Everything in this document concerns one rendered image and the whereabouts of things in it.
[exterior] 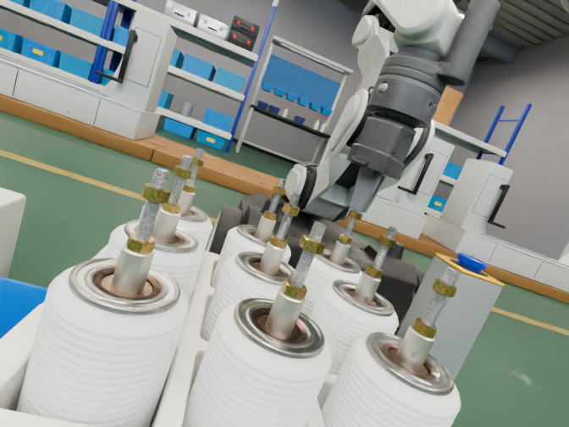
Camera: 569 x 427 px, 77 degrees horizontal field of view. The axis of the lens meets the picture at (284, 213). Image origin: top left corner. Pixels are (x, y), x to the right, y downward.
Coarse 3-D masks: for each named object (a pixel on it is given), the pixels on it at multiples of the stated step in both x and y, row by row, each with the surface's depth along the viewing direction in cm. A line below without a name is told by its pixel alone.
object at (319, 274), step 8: (312, 264) 50; (320, 264) 50; (312, 272) 50; (320, 272) 49; (328, 272) 49; (336, 272) 49; (344, 272) 49; (360, 272) 52; (312, 280) 50; (320, 280) 49; (328, 280) 49; (352, 280) 49; (312, 288) 50; (320, 288) 49; (312, 296) 50; (304, 304) 50; (312, 304) 50; (304, 312) 50
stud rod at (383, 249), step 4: (392, 228) 40; (388, 232) 40; (392, 232) 40; (388, 236) 40; (392, 236) 40; (380, 248) 40; (384, 248) 40; (388, 248) 40; (380, 252) 40; (384, 252) 40; (376, 256) 41; (380, 256) 40; (384, 256) 40; (376, 260) 41; (380, 260) 40; (376, 264) 41; (380, 264) 41; (376, 268) 40; (372, 276) 41
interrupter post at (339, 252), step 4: (336, 244) 52; (340, 244) 52; (344, 244) 52; (348, 244) 53; (336, 248) 52; (340, 248) 52; (344, 248) 52; (348, 248) 52; (332, 252) 53; (336, 252) 52; (340, 252) 52; (344, 252) 52; (332, 256) 52; (336, 256) 52; (340, 256) 52; (344, 256) 52; (332, 260) 52; (336, 260) 52; (340, 260) 52; (344, 260) 52; (340, 264) 52
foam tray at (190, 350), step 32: (96, 256) 43; (32, 320) 29; (192, 320) 38; (0, 352) 25; (192, 352) 33; (0, 384) 23; (192, 384) 34; (0, 416) 21; (32, 416) 22; (160, 416) 25; (320, 416) 31
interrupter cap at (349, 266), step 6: (324, 252) 55; (330, 252) 55; (318, 258) 51; (324, 258) 51; (348, 258) 56; (330, 264) 50; (336, 264) 50; (348, 264) 53; (354, 264) 54; (342, 270) 49; (348, 270) 50; (354, 270) 50; (360, 270) 52
